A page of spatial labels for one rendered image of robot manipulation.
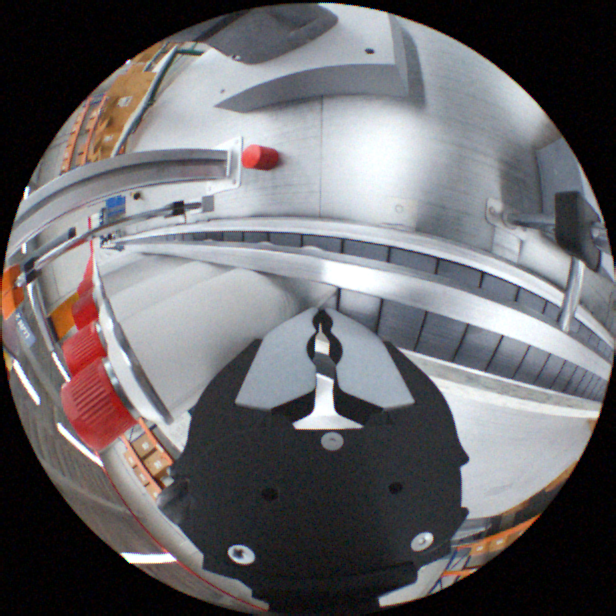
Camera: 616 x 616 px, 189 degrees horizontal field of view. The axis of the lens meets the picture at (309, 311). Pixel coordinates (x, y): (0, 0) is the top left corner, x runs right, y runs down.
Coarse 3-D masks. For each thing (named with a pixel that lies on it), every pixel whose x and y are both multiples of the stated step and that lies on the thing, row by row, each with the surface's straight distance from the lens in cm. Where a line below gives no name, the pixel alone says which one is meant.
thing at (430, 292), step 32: (192, 256) 17; (224, 256) 13; (256, 256) 11; (288, 256) 10; (320, 256) 9; (352, 256) 10; (352, 288) 9; (384, 288) 8; (416, 288) 8; (448, 288) 8; (480, 320) 9; (512, 320) 9; (544, 320) 11; (576, 352) 14
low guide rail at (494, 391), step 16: (320, 336) 18; (432, 368) 17; (448, 368) 18; (448, 384) 17; (464, 384) 17; (480, 384) 18; (496, 384) 19; (512, 384) 21; (480, 400) 19; (496, 400) 19; (512, 400) 20; (528, 400) 21; (544, 400) 24; (560, 400) 27; (576, 400) 32; (576, 416) 33; (592, 416) 41
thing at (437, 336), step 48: (144, 240) 62; (192, 240) 34; (240, 240) 24; (288, 240) 20; (336, 240) 18; (480, 288) 17; (384, 336) 19; (432, 336) 18; (480, 336) 19; (528, 384) 25; (576, 384) 33
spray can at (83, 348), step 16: (176, 272) 15; (192, 272) 15; (208, 272) 15; (224, 272) 16; (128, 288) 15; (144, 288) 14; (160, 288) 14; (176, 288) 14; (112, 304) 14; (128, 304) 13; (144, 304) 13; (112, 320) 13; (80, 336) 14; (96, 336) 14; (64, 352) 15; (80, 352) 14; (96, 352) 14; (80, 368) 14
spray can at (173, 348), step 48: (192, 288) 11; (240, 288) 10; (288, 288) 12; (336, 288) 18; (144, 336) 8; (192, 336) 9; (240, 336) 10; (96, 384) 9; (144, 384) 8; (192, 384) 9; (96, 432) 10
